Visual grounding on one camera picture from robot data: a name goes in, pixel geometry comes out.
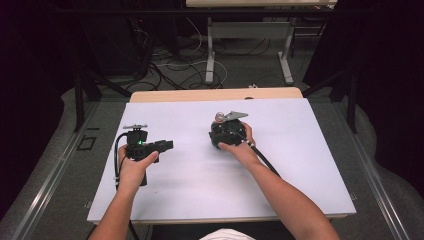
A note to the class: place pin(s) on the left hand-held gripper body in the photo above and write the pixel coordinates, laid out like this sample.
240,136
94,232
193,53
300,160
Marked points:
137,140

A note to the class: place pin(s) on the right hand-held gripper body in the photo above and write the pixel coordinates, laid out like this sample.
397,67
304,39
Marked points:
235,130

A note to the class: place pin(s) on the person's right hand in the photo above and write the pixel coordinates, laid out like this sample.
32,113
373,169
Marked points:
241,151

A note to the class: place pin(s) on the person's left hand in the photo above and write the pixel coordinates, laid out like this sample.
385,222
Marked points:
133,173

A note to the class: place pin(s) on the white table mat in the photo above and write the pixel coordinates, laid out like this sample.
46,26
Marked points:
200,186

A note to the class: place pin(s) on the black metal stand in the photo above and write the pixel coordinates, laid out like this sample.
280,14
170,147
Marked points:
351,100
80,100

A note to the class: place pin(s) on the person's white clothing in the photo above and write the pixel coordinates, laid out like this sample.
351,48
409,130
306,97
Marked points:
228,235

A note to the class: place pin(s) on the white desk with metal legs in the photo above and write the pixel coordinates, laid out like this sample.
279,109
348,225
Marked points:
250,30

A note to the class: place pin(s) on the dark curtain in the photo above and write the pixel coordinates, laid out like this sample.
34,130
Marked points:
393,83
30,83

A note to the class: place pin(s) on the metal floor rail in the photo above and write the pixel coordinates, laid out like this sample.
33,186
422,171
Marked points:
50,186
376,186

